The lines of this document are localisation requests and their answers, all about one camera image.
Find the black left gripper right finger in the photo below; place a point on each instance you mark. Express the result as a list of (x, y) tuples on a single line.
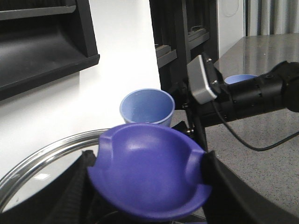
[(232, 201)]

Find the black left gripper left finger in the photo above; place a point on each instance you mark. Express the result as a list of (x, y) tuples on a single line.
[(66, 200)]

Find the glass lid with purple knob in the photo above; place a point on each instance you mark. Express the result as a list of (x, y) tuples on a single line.
[(142, 173)]

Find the light blue ribbed cup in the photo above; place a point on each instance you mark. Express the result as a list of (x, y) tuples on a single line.
[(148, 106)]

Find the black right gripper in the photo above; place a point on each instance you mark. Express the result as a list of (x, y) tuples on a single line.
[(201, 116)]

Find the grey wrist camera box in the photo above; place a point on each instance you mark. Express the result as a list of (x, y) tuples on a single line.
[(204, 83)]

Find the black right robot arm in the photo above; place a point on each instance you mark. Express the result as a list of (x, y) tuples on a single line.
[(269, 92)]

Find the black range hood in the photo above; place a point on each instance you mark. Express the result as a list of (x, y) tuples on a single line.
[(42, 41)]

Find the black shelving rack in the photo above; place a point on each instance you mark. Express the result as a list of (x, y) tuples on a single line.
[(182, 30)]

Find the light blue bowl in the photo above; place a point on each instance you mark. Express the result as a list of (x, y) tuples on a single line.
[(238, 78)]

